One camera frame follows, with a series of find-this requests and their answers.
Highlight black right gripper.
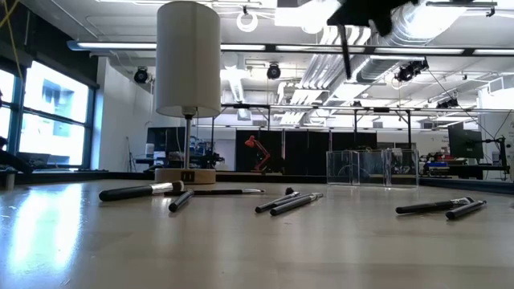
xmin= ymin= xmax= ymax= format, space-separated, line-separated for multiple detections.
xmin=327 ymin=0 xmax=418 ymax=80

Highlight thin long-handled makeup brush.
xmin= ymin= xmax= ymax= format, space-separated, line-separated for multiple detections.
xmin=163 ymin=188 xmax=266 ymax=197

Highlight large fluffy makeup brush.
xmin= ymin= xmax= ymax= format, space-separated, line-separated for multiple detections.
xmin=99 ymin=180 xmax=186 ymax=202

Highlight black partition panels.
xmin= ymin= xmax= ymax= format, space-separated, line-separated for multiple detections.
xmin=235 ymin=128 xmax=378 ymax=174

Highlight clear acrylic brush organizer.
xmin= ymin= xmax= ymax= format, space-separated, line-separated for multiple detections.
xmin=325 ymin=148 xmax=419 ymax=189

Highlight black computer monitor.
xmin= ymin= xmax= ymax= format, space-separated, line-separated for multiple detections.
xmin=447 ymin=122 xmax=485 ymax=161

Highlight red desk lamp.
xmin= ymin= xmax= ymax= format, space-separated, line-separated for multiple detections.
xmin=244 ymin=135 xmax=272 ymax=174

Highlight white shade table lamp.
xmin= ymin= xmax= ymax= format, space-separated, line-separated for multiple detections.
xmin=154 ymin=1 xmax=222 ymax=185

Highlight long ceiling light bar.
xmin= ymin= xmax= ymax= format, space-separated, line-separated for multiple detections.
xmin=67 ymin=39 xmax=514 ymax=57

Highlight large room window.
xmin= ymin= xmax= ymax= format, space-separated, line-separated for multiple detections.
xmin=0 ymin=59 xmax=97 ymax=169

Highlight silver ventilation duct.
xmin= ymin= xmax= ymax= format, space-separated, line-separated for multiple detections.
xmin=299 ymin=0 xmax=469 ymax=92

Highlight white ceiling ring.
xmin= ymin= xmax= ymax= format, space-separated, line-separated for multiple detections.
xmin=236 ymin=10 xmax=259 ymax=34

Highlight black aluminium table frame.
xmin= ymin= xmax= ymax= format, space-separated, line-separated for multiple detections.
xmin=0 ymin=170 xmax=514 ymax=196

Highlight black wall screen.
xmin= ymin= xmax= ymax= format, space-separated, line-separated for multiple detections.
xmin=146 ymin=127 xmax=186 ymax=153

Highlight yellow hanging cable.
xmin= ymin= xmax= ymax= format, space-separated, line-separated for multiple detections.
xmin=0 ymin=0 xmax=23 ymax=81

